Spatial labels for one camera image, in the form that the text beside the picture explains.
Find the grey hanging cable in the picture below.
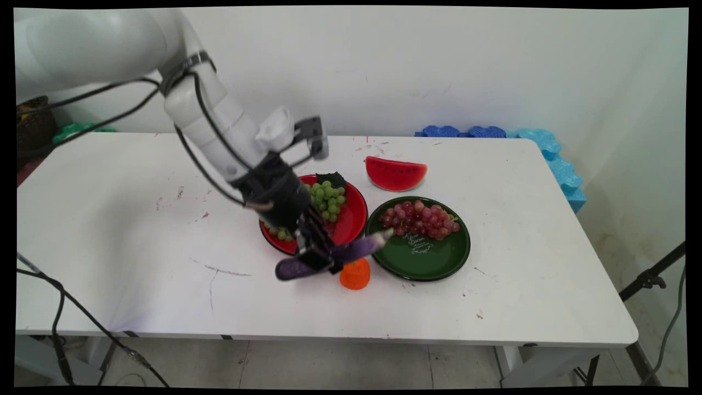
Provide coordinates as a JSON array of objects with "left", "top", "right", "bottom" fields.
[{"left": 641, "top": 263, "right": 687, "bottom": 387}]

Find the red plate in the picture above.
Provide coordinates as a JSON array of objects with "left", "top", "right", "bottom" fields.
[{"left": 259, "top": 174, "right": 369, "bottom": 256}]

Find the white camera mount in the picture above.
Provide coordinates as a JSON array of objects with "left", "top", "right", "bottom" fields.
[{"left": 256, "top": 106, "right": 296, "bottom": 153}]

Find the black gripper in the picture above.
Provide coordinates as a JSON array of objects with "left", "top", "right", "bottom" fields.
[{"left": 235, "top": 155, "right": 344, "bottom": 275}]

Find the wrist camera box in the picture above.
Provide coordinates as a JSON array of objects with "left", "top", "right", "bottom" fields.
[{"left": 294, "top": 116, "right": 330, "bottom": 161}]

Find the light blue foam mat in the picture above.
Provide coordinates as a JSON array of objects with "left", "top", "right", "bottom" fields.
[{"left": 506, "top": 128, "right": 587, "bottom": 214}]

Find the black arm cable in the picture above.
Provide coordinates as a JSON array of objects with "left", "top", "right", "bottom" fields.
[{"left": 15, "top": 69, "right": 316, "bottom": 212}]

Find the orange toy persimmon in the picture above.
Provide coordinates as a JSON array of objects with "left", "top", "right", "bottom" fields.
[{"left": 339, "top": 258, "right": 371, "bottom": 291}]

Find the dark woven basket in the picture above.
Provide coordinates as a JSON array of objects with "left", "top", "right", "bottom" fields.
[{"left": 15, "top": 95, "right": 59, "bottom": 160}]

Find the green grape bunch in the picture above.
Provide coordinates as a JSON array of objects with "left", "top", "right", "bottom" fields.
[{"left": 263, "top": 180, "right": 347, "bottom": 242}]

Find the green foam mat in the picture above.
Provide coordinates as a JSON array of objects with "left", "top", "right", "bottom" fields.
[{"left": 52, "top": 122, "right": 117, "bottom": 145}]

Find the red watermelon slice toy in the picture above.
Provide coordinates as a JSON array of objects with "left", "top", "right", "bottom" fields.
[{"left": 365, "top": 156, "right": 428, "bottom": 193}]

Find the black floor cable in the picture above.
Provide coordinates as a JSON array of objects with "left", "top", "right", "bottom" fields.
[{"left": 15, "top": 251, "right": 172, "bottom": 388}]

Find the black tripod stand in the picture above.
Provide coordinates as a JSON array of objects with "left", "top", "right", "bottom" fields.
[{"left": 573, "top": 241, "right": 687, "bottom": 387}]

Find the dark green plate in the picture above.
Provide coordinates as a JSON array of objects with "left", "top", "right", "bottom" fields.
[{"left": 365, "top": 196, "right": 472, "bottom": 282}]

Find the dark blue foam mat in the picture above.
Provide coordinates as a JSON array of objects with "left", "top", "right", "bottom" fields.
[
  {"left": 415, "top": 125, "right": 461, "bottom": 138},
  {"left": 461, "top": 126, "right": 507, "bottom": 139}
]

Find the dark green grape leaf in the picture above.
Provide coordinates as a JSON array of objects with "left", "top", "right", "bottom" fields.
[{"left": 315, "top": 171, "right": 348, "bottom": 193}]

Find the red grape bunch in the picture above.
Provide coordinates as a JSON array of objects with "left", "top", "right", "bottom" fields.
[{"left": 381, "top": 200, "right": 461, "bottom": 241}]

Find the white table leg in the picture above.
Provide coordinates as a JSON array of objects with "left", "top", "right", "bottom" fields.
[
  {"left": 82, "top": 336, "right": 122, "bottom": 386},
  {"left": 492, "top": 345, "right": 601, "bottom": 387}
]

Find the purple toy eggplant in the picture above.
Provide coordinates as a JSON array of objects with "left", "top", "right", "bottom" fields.
[{"left": 274, "top": 229, "right": 395, "bottom": 282}]

